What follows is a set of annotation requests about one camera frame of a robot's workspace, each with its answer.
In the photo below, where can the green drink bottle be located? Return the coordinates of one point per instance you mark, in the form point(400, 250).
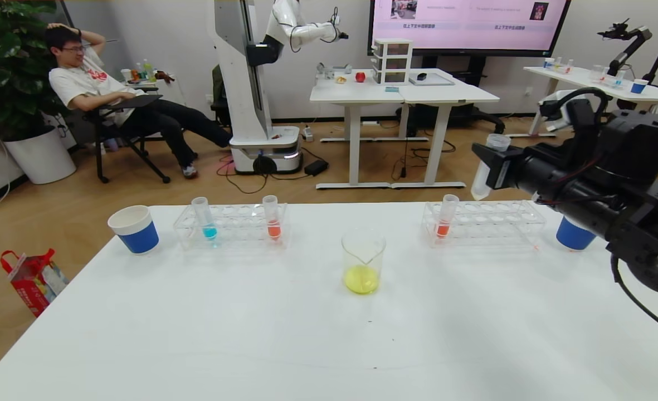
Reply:
point(149, 71)

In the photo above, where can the clear glass beaker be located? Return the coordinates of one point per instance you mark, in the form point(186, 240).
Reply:
point(362, 278)

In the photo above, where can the brown plush toy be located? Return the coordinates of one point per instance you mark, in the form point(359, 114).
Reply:
point(164, 77)

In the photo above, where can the white standing desk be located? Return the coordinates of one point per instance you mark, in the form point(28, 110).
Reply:
point(451, 93)
point(576, 75)
point(356, 92)

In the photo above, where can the grey flat tray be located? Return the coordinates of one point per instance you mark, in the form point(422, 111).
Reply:
point(437, 79)

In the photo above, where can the black power brick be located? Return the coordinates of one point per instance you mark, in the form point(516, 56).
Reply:
point(316, 167)

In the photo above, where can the red gift bag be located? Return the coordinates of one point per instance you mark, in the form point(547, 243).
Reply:
point(33, 284)

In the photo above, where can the blue pigment test tube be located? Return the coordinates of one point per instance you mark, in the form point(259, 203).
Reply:
point(209, 231)

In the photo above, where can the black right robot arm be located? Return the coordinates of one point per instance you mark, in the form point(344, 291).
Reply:
point(652, 145)

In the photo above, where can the white power strip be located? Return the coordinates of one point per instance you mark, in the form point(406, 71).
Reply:
point(307, 134)

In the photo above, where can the seated man white shirt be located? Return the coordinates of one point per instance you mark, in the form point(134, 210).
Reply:
point(83, 83)

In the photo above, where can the white planter pot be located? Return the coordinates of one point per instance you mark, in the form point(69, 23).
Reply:
point(39, 159)

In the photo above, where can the white drawer organizer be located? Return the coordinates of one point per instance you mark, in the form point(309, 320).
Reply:
point(393, 61)

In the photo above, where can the red apple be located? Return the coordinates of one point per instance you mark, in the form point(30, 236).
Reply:
point(360, 77)

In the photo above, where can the clear acrylic tube rack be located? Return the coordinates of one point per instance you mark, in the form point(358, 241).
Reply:
point(485, 223)
point(239, 223)

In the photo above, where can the red pigment test tube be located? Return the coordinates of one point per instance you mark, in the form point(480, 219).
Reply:
point(273, 228)
point(443, 228)

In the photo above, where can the green potted plant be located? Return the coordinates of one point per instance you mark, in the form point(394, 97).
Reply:
point(5, 67)

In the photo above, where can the blue paper cup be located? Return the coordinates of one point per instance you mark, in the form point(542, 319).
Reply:
point(574, 236)
point(639, 87)
point(136, 236)

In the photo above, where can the slim black robot arm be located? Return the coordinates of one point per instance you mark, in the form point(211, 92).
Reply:
point(629, 53)

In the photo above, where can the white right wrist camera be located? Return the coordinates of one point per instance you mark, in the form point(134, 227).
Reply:
point(554, 108)

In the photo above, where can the large wall display screen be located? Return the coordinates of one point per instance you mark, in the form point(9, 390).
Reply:
point(473, 33)

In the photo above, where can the black office chair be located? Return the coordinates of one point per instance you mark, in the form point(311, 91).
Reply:
point(100, 133)

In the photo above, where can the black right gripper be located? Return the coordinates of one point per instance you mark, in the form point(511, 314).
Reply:
point(500, 166)

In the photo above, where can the small grey device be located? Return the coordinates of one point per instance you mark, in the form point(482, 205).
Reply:
point(334, 69)

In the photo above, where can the small white cup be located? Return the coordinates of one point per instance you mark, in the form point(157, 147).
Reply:
point(126, 76)

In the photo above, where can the black display stand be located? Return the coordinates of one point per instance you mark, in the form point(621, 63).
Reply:
point(473, 114)

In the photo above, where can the white humanoid robot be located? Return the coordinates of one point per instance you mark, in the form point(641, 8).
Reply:
point(245, 83)

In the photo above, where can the dark laptop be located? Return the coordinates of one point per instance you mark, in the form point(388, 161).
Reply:
point(139, 101)

